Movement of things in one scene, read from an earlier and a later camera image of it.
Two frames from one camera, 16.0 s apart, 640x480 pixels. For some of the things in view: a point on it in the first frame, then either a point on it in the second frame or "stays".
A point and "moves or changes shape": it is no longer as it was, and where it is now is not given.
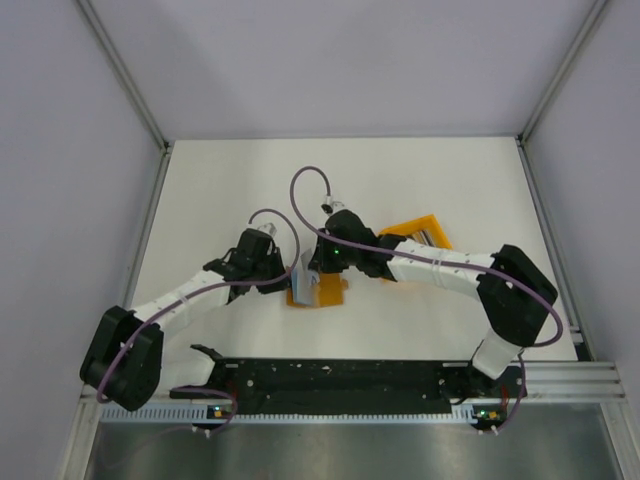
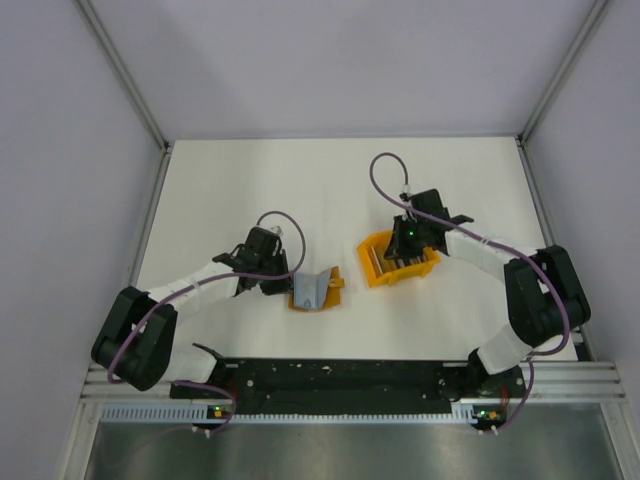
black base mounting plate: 348,386 stays
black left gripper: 274,255 stays
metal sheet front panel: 544,442 stays
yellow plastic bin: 429,223 moves or changes shape
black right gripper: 320,261 → 396,247
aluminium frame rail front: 542,381 stays
